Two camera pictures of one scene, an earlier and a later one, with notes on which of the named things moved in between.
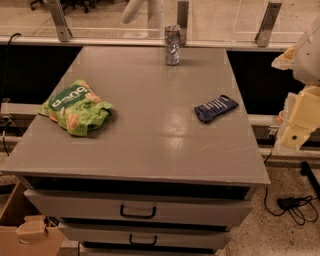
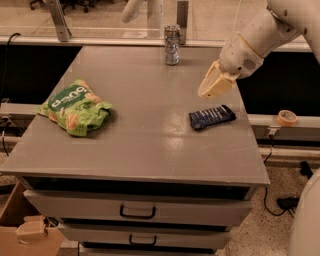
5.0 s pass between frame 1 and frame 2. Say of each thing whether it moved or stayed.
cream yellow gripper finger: moved
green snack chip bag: stayed
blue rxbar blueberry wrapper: moved
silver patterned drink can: stayed
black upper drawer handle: stayed
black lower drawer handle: stayed
